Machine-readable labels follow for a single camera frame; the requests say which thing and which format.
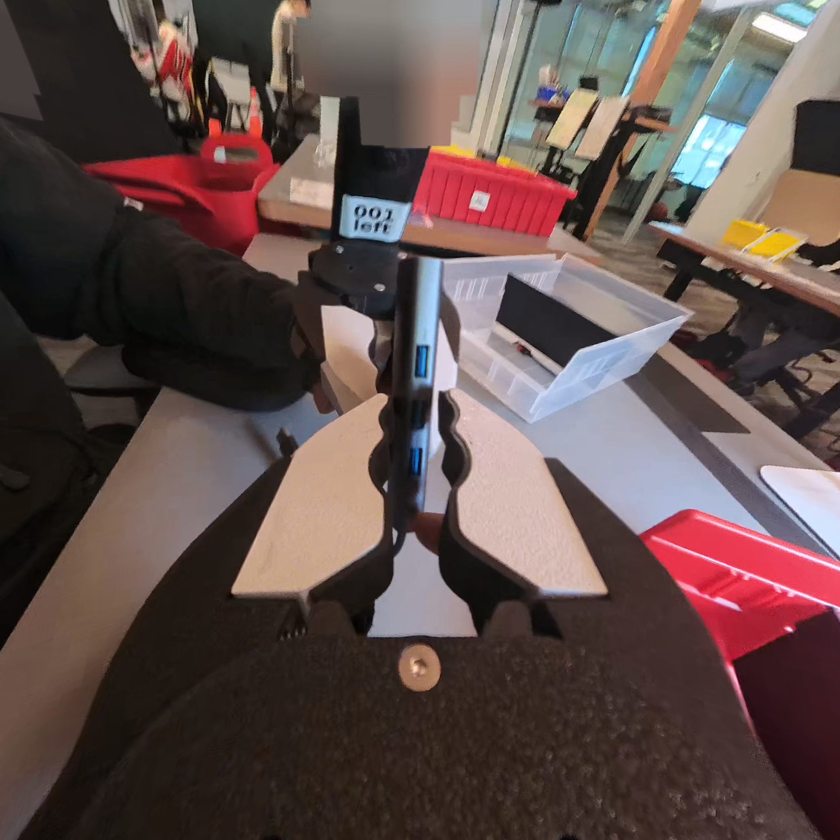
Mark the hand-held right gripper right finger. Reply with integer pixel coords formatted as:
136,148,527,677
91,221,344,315
436,388,609,636

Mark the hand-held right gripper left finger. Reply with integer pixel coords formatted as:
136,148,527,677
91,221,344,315
231,392,399,614

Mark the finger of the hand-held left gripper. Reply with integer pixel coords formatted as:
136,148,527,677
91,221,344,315
425,297,462,455
320,302,395,416

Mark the grey usb hub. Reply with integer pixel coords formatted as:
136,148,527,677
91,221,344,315
386,255,446,526

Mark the thin black usb cable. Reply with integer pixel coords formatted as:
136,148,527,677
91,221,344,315
247,420,298,462

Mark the person's left forearm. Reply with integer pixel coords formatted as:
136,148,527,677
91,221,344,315
0,118,322,413

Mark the wooden edged table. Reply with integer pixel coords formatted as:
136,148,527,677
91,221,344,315
256,134,595,260

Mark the black flat panel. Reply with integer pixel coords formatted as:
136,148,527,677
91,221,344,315
494,273,623,370

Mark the red crate with yellow lid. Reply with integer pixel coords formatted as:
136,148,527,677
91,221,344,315
413,147,578,237

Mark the clear plastic organizer box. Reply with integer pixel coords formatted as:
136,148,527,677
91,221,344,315
438,252,695,423

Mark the red tote bin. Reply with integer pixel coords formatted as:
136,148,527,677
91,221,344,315
85,154,263,253

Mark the red plastic bin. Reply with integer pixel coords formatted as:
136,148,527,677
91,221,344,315
640,508,840,840

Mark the easel board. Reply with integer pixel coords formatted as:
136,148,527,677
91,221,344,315
576,95,632,161
545,88,601,153

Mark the brown top table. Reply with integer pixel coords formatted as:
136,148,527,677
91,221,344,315
648,220,840,441

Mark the person's black jacket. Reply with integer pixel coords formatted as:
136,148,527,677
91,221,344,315
0,289,139,647

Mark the white pad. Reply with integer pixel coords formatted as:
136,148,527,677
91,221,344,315
761,465,840,536

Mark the yellow bin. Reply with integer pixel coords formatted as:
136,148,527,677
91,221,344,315
748,226,808,260
725,220,769,253

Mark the brown cardboard board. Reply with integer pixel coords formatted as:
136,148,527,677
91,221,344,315
764,167,840,247

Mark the black monitor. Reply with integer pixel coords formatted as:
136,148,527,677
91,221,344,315
793,98,840,177

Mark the wooden post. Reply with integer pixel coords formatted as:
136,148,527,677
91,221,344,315
581,0,703,240

